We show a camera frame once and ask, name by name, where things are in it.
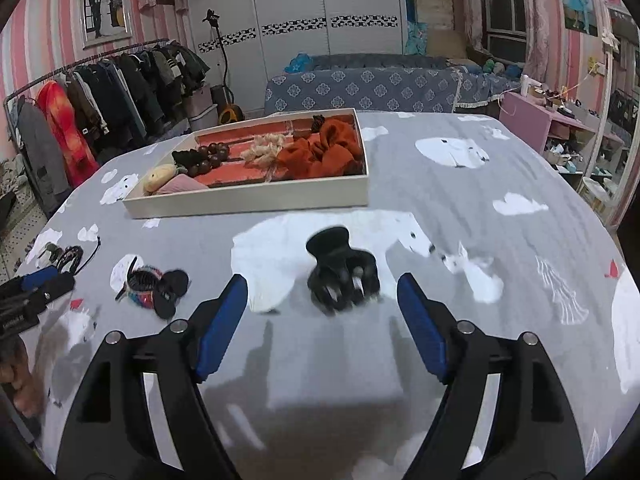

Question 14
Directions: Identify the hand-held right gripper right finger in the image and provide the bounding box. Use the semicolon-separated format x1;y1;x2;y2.
396;272;589;480

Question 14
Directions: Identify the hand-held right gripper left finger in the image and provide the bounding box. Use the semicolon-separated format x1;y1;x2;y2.
56;273;249;480

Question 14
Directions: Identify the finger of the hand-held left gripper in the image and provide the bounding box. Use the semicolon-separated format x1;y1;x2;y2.
19;265;62;292
26;274;76;307

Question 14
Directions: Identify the black braided bracelet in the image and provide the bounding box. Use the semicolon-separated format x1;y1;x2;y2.
55;238;102;277

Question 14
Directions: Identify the black hair claw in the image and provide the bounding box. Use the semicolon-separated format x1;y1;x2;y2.
305;226;381;314

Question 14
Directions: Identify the beige tray with red lining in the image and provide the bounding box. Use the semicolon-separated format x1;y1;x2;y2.
122;108;371;220

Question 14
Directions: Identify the pink knitted cloth pouch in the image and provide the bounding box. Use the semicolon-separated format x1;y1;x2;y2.
157;175;209;196

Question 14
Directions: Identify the pineapple bun plush hair clip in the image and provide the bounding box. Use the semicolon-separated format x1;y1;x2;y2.
143;163;179;194

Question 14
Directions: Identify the brown wooden bead bracelet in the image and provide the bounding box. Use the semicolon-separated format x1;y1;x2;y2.
171;142;232;178

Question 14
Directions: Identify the beige scrunchie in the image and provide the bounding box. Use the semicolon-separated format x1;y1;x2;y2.
242;133;289;167

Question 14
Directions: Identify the orange scrunchie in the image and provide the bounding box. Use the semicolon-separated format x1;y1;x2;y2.
276;115;366;181

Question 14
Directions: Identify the person's left hand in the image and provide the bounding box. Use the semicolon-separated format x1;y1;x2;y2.
0;339;46;419

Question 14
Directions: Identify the black round hair clip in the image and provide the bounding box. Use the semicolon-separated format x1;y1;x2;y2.
152;269;190;320

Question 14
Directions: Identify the grey polar bear printed blanket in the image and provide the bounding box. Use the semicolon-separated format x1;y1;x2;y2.
14;110;640;480

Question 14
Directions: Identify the row of hanging clothes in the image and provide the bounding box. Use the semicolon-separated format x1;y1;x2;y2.
9;42;212;217

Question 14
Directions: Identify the metal clothes rack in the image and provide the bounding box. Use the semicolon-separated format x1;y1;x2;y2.
2;37;173;111

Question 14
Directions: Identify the translucent storage box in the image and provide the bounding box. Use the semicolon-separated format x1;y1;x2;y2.
182;84;222;134

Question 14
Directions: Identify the garment steamer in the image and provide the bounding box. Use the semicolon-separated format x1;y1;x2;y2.
202;8;246;124

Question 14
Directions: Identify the pink side table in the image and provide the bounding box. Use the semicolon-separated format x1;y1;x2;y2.
498;90;627;162

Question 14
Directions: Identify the sofa with blue patterned cover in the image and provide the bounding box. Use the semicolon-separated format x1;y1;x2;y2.
263;53;522;117

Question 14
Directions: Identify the blue bag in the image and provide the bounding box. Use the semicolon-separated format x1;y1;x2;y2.
284;52;314;76

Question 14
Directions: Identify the white framed standing mirror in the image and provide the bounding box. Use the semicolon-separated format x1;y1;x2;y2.
574;4;640;232

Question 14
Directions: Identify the teal hanging garment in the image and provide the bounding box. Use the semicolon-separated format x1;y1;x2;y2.
403;0;429;57

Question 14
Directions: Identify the white wardrobe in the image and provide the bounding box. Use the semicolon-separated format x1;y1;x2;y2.
184;0;407;117

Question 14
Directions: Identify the large window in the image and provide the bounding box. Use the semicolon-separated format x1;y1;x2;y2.
479;0;524;64

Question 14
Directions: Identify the pink floral curtain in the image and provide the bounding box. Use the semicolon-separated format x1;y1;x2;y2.
457;0;552;84

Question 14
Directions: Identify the framed wedding wall poster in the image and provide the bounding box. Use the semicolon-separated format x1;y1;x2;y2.
79;0;134;52

